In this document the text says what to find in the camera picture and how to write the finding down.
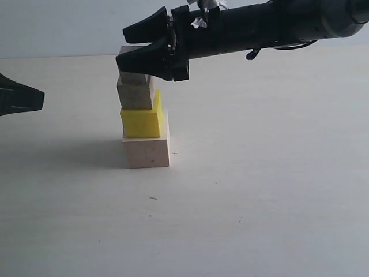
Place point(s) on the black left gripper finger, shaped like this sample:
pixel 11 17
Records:
pixel 19 98

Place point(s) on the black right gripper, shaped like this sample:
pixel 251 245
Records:
pixel 194 34

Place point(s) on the small plain wooden cube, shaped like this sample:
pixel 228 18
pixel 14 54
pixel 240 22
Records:
pixel 132 78

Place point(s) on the medium plain wooden cube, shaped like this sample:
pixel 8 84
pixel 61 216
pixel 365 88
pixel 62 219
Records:
pixel 136 96

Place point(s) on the yellow painted wooden cube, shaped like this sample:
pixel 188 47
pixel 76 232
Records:
pixel 143 123

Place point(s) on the large plain wooden cube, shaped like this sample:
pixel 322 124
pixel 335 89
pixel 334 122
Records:
pixel 149 152

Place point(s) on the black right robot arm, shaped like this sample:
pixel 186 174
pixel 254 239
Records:
pixel 291 25

